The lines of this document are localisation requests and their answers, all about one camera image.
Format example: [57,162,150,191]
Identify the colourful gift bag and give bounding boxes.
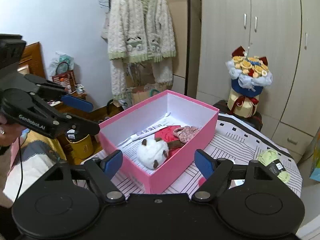
[309,127,320,180]

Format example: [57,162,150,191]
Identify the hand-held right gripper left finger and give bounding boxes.
[44,149,125,203]

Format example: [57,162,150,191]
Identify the pink cardboard box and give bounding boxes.
[97,90,220,194]

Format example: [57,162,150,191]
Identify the person's left hand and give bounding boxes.
[0,124,22,148]

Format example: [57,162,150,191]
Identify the flower bouquet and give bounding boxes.
[225,45,273,118]

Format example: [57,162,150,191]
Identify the clear plastic bag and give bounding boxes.
[49,51,75,77]

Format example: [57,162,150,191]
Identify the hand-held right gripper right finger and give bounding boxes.
[191,149,273,202]

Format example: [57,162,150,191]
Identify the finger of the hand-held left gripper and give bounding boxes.
[31,92,101,139]
[24,74,94,113]

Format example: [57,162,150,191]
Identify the black cable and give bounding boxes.
[14,134,24,202]

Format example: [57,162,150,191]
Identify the white plush cat toy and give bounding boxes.
[136,138,185,169]

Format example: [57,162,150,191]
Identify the white tube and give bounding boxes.
[130,124,167,142]

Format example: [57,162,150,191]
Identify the beige wardrobe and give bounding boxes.
[196,0,320,160]

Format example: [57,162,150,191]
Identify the yellow grey blanket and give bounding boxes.
[4,130,68,203]

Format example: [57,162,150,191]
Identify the brown paper bag green handle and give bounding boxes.
[130,85,167,105]

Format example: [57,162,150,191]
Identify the fluffy white green pajama jacket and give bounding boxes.
[107,0,177,63]

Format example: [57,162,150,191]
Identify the green yarn skein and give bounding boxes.
[256,149,291,184]

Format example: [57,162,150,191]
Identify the pink floral scrunchie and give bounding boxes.
[173,126,200,144]

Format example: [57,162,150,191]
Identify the woven basket bag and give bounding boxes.
[51,62,75,93]

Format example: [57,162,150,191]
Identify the fluffy white pajama pants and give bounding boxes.
[110,57,174,105]

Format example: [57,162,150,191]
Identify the red envelope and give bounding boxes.
[154,125,185,153]

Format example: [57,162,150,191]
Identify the wooden headboard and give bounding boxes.
[17,42,47,80]

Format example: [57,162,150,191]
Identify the yellow bin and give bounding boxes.
[65,130,94,159]

